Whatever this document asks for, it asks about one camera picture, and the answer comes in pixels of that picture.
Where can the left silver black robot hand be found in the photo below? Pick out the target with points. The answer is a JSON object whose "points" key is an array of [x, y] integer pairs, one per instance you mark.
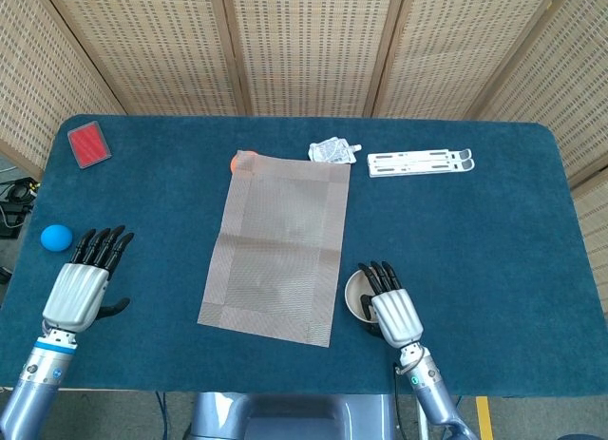
{"points": [[73, 297]]}

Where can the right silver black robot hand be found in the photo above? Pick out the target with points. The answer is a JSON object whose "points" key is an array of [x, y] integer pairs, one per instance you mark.
{"points": [[396, 316]]}

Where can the white round bowl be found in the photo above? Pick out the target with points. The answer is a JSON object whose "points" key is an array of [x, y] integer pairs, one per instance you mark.
{"points": [[354, 295]]}

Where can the brown woven placemat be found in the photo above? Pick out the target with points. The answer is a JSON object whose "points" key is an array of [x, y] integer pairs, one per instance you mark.
{"points": [[280, 250]]}

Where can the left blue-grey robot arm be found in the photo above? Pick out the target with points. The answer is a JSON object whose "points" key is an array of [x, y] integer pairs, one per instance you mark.
{"points": [[33, 388]]}

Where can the blue ball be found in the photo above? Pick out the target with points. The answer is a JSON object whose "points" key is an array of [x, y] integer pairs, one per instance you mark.
{"points": [[56, 238]]}

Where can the teal table cover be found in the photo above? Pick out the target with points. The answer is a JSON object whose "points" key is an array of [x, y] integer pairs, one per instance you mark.
{"points": [[475, 245]]}

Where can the yellow floor tape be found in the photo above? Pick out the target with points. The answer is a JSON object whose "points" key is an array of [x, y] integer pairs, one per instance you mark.
{"points": [[484, 418]]}

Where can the blue-grey robot torso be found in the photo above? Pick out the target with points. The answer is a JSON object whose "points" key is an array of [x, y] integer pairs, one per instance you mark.
{"points": [[285, 418]]}

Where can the white folding laptop stand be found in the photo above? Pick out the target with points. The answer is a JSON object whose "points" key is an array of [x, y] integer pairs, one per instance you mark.
{"points": [[413, 164]]}

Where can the red card box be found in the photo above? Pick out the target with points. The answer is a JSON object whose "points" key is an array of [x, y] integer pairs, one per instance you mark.
{"points": [[89, 144]]}

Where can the silver spout pouch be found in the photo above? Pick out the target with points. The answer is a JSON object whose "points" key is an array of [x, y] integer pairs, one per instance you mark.
{"points": [[332, 150]]}

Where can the orange disc with hole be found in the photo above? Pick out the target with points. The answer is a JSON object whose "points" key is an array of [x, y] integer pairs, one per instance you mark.
{"points": [[233, 164]]}

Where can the woven wooden folding screen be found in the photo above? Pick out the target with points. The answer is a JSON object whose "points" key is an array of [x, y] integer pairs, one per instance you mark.
{"points": [[309, 45]]}

